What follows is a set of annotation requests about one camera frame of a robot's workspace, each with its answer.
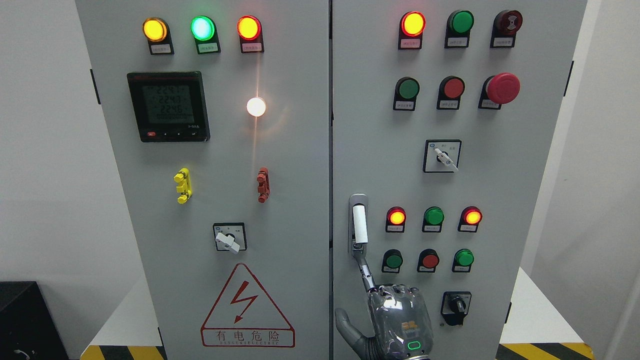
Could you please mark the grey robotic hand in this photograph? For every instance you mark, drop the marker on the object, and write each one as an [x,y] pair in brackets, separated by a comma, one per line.
[403,330]

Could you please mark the silver door handle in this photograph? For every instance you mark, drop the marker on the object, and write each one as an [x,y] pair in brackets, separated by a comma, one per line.
[357,224]

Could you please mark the right grey cabinet door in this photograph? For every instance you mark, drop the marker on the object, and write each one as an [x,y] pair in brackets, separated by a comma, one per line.
[380,152]

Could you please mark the grey cabinet door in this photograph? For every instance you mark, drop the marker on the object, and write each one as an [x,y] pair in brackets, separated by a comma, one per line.
[380,152]
[287,236]

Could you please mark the left grey cabinet door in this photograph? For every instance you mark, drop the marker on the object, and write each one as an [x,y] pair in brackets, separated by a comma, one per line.
[287,236]

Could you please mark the orange indicator light right door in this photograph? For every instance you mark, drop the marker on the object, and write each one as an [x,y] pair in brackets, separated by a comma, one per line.
[410,31]

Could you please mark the orange indicator light door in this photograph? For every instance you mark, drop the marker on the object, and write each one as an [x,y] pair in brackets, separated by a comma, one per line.
[249,30]
[410,31]

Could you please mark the orange indicator light left door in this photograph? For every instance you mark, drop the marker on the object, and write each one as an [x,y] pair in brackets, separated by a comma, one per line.
[249,30]

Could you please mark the small green button left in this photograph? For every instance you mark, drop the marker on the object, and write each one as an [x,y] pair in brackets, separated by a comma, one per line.
[392,261]

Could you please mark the small green button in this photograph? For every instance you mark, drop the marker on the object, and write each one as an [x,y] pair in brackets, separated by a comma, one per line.
[392,261]
[463,261]

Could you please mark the small red button middle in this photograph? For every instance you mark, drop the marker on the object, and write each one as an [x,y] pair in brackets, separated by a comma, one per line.
[428,260]

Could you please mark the small green button right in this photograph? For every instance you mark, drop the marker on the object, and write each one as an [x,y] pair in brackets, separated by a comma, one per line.
[463,261]

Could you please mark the small orange light left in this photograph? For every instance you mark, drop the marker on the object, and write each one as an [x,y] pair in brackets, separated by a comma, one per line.
[395,220]

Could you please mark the small orange light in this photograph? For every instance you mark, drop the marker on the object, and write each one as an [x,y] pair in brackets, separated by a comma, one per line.
[395,220]
[470,219]

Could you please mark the small green light middle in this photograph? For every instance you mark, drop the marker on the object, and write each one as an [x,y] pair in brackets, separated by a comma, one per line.
[433,219]

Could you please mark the small orange light right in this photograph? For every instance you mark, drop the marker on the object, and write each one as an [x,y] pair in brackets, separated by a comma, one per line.
[470,219]

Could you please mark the red electrical warning sticker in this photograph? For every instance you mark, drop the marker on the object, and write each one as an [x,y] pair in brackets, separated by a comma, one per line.
[245,315]

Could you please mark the red terminal connector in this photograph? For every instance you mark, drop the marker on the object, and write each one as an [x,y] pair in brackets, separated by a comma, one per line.
[263,185]

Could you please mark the green push button upper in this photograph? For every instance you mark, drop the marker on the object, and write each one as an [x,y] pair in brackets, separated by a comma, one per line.
[405,94]

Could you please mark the red push button upper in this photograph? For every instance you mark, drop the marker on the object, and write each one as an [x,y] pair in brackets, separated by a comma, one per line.
[450,91]

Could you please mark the red emergency stop button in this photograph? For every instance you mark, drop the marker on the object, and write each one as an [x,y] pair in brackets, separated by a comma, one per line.
[498,90]

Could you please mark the white glowing indicator light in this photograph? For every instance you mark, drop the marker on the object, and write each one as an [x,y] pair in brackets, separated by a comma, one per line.
[256,106]

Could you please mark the yellow terminal connector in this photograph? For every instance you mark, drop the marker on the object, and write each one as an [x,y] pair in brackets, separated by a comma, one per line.
[183,185]

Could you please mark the green indicator light top right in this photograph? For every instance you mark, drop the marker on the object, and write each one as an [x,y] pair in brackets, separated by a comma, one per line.
[458,28]

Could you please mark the black digital power meter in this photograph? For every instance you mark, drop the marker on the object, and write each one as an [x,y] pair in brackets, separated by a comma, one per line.
[169,106]

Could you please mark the dark red buzzer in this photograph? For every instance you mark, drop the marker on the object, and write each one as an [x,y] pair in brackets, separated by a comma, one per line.
[505,27]

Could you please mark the green lit indicator light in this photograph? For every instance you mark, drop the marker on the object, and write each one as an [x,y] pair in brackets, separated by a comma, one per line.
[205,34]

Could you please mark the black box lower left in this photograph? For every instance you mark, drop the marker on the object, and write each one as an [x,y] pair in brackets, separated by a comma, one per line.
[27,331]

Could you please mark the yellow indicator light top left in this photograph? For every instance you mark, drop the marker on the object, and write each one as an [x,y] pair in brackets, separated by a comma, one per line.
[158,36]

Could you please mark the black rotary selector switch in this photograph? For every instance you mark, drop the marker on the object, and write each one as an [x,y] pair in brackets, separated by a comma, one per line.
[455,307]

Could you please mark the upper right white selector switch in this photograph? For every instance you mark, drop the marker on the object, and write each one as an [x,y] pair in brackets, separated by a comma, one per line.
[441,155]

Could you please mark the left door white selector switch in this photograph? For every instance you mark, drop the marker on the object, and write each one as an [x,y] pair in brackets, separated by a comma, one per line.
[230,237]

